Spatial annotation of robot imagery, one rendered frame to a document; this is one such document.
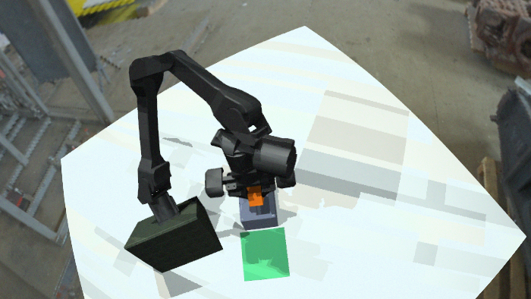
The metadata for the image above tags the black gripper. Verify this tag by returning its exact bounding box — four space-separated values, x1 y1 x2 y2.
205 166 296 200

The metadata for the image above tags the orange l-shaped part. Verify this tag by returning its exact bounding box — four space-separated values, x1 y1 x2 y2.
247 185 264 206

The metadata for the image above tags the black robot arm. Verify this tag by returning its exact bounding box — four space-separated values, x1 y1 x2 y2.
129 49 297 225

